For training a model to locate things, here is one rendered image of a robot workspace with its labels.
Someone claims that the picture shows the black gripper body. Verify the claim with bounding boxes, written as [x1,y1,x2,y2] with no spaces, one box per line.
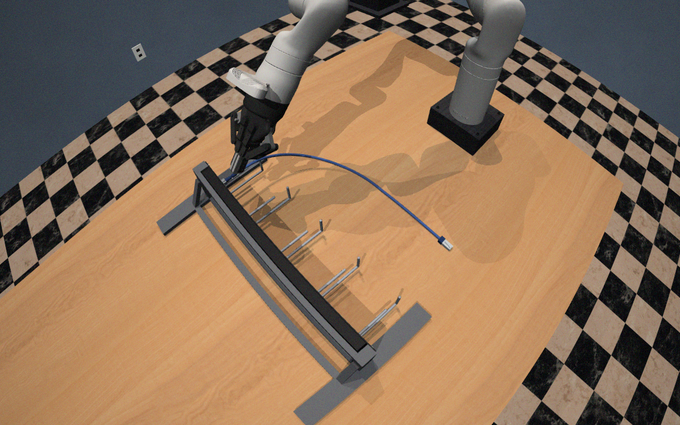
[241,93,289,143]

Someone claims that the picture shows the network cable plug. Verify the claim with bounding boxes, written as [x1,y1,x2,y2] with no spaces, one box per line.
[437,236,453,251]

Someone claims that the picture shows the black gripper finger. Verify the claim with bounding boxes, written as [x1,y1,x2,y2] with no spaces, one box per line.
[231,123,279,174]
[230,112,249,170]

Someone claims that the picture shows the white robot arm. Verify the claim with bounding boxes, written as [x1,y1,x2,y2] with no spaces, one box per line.
[226,0,526,125]

